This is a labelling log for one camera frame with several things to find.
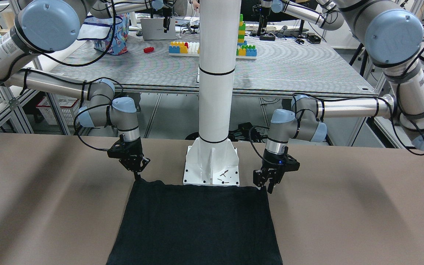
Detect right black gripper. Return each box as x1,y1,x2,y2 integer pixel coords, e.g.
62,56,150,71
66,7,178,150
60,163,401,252
107,139,151,181

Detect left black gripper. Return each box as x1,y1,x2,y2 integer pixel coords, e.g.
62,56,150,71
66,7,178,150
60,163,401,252
253,146,300,194

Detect black t-shirt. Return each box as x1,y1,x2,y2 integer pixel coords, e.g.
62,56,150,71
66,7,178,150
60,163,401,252
107,179,283,265

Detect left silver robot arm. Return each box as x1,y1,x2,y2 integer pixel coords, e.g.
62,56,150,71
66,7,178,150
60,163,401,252
253,0,424,193

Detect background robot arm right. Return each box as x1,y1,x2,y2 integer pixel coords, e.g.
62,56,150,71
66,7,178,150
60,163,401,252
253,0,344,194

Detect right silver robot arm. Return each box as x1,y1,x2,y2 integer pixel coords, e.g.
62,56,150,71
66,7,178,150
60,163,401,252
0,0,150,180

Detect white plastic basket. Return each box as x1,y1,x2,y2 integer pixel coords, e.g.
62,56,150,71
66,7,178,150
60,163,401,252
36,95,80,126

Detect red toy block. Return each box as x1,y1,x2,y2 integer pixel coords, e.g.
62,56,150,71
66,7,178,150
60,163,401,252
143,47,155,53

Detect stacked colourful block tower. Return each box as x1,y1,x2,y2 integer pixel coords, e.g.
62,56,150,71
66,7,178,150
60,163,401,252
236,14,257,59

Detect toy blocks on white tray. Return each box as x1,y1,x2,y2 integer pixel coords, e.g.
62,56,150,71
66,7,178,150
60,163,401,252
168,41,200,57

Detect silver laptop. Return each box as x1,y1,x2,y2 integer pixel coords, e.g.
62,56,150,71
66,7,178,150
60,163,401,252
140,17,176,40

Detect colourful fabric bag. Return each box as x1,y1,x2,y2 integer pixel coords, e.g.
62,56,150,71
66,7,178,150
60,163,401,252
77,13,130,55

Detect black cable bundle on floor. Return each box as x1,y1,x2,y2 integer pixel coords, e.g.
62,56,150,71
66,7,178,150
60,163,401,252
185,122,279,144

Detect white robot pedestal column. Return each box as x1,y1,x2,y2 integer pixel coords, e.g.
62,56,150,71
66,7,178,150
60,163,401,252
183,0,241,186

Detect striped aluminium frame workbench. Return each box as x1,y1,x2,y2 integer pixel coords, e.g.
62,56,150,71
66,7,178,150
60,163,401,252
13,11,415,147

